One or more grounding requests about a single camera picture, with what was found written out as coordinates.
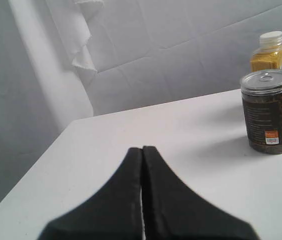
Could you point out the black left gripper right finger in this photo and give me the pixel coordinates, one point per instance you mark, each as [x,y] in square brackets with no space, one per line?
[172,211]

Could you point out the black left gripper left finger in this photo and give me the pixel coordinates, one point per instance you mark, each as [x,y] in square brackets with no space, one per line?
[112,213]

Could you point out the dark seed jar, metal lid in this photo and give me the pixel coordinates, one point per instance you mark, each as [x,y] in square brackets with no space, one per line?
[261,93]

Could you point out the white backdrop cloth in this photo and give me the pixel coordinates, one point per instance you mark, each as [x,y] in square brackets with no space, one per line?
[65,60]

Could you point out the yellow spice bottle, white cap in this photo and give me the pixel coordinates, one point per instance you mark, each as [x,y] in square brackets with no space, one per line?
[269,53]

